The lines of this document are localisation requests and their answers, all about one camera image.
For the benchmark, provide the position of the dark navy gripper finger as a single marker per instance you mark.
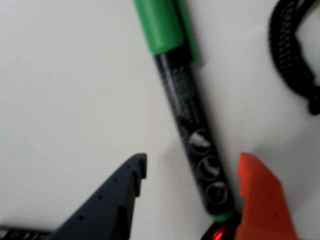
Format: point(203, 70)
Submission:
point(105, 212)

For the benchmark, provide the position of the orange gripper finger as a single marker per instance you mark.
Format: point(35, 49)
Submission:
point(262, 205)

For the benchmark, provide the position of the green capped black marker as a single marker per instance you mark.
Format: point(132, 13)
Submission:
point(185, 100)

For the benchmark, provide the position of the black AAA battery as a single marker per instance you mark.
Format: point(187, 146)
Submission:
point(20, 233)

